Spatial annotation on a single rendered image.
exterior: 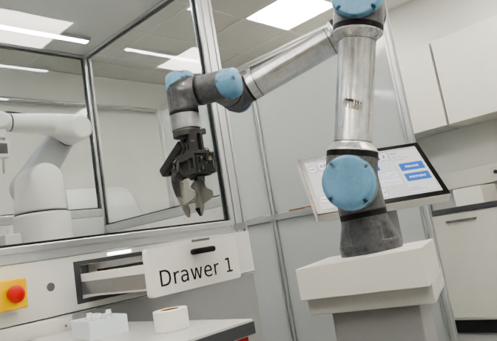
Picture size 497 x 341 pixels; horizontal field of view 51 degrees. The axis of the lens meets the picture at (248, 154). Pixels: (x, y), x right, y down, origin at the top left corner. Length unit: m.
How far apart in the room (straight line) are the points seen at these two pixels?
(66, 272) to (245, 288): 0.67
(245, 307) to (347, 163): 0.91
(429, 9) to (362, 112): 3.96
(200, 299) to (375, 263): 0.76
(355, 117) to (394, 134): 1.67
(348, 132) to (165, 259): 0.51
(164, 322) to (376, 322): 0.48
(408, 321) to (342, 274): 0.18
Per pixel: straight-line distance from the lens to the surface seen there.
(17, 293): 1.38
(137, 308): 1.63
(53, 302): 1.50
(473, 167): 4.74
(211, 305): 1.80
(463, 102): 4.46
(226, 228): 1.88
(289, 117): 3.25
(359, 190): 1.15
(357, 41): 1.23
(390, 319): 1.26
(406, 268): 1.16
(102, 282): 1.44
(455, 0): 5.03
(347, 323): 1.28
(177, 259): 1.29
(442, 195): 2.13
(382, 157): 2.23
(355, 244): 1.28
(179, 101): 1.32
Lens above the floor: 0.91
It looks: 9 degrees up
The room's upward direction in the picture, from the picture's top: 9 degrees counter-clockwise
